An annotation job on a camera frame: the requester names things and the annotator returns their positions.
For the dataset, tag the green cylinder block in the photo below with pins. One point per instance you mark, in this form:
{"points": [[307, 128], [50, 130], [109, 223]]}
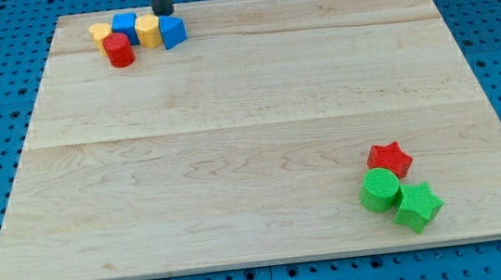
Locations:
{"points": [[379, 189]]}

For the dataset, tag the yellow heart block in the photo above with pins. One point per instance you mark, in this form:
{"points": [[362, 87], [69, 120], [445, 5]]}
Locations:
{"points": [[98, 33]]}

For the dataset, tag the blue triangle block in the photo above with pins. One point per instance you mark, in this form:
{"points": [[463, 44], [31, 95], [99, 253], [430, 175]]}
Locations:
{"points": [[173, 31]]}

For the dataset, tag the wooden board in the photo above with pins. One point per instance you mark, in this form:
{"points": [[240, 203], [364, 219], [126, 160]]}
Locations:
{"points": [[246, 145]]}

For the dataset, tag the green star block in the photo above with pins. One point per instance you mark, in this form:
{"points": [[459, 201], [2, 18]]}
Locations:
{"points": [[416, 206]]}

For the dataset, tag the red star block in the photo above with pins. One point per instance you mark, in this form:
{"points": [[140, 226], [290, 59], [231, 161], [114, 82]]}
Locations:
{"points": [[390, 157]]}

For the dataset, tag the red cylinder block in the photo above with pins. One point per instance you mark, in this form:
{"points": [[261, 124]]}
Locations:
{"points": [[119, 50]]}

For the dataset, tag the blue cube block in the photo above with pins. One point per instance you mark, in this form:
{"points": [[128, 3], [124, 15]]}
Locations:
{"points": [[124, 23]]}

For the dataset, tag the yellow hexagon block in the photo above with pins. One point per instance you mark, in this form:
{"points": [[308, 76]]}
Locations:
{"points": [[147, 29]]}

